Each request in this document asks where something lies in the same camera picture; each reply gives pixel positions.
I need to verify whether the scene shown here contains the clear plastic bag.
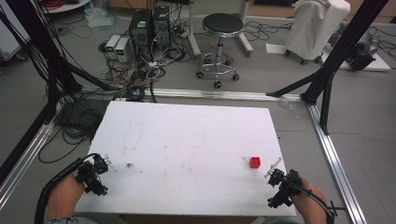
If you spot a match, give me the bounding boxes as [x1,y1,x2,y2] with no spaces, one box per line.
[84,7,120,29]

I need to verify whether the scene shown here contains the black braced frame post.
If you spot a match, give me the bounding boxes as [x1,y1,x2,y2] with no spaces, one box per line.
[265,0,390,135]

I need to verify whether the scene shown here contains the person's left hand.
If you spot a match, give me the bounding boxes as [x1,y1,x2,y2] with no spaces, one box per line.
[46,173,87,219]

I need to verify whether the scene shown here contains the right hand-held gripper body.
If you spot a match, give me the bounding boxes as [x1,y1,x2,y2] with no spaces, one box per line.
[266,168,303,209]

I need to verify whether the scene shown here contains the white table leg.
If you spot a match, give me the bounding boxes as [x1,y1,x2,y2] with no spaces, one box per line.
[185,0,202,60]
[236,0,255,58]

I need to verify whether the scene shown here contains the black frame post with cables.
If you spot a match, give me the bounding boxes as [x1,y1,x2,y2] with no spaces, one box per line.
[0,0,120,185]

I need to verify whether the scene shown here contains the red cube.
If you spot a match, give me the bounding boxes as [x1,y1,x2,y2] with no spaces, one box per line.
[249,156,262,170]

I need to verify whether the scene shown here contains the person's right hand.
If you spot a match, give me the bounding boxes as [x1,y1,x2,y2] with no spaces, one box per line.
[290,176,329,224]

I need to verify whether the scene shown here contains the white paper sheet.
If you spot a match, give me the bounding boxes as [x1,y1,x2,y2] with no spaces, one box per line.
[265,42,289,55]

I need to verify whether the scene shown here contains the aluminium floor rail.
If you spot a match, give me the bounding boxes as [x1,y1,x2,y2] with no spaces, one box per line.
[78,86,304,103]
[306,102,369,224]
[0,119,57,211]

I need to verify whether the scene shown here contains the white round table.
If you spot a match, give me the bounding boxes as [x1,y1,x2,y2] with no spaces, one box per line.
[41,0,92,15]

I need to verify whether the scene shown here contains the tangle of floor cables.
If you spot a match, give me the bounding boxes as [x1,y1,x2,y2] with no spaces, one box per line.
[97,29,194,104]

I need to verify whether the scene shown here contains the dark device on white board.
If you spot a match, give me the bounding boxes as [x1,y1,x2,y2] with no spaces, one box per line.
[346,41,379,72]

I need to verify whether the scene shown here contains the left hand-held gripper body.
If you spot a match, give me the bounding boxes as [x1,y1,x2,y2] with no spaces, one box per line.
[75,153,110,197]

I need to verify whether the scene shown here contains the black computer tower green label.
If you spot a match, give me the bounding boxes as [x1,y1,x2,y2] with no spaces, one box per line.
[128,8,154,63]

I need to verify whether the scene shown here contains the black round stool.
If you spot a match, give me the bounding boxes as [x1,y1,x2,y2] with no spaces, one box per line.
[195,12,246,90]

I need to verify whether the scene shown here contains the black cable coil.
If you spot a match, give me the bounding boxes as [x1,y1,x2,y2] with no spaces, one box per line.
[37,101,108,164]

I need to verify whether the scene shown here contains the loose black cables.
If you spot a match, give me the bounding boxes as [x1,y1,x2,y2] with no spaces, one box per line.
[242,20,295,43]

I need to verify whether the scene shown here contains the white bench power supply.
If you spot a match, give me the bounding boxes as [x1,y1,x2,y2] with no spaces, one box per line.
[105,34,121,60]
[114,36,131,63]

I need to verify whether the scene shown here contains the white covered cart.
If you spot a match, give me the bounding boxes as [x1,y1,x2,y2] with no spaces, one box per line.
[284,0,351,66]

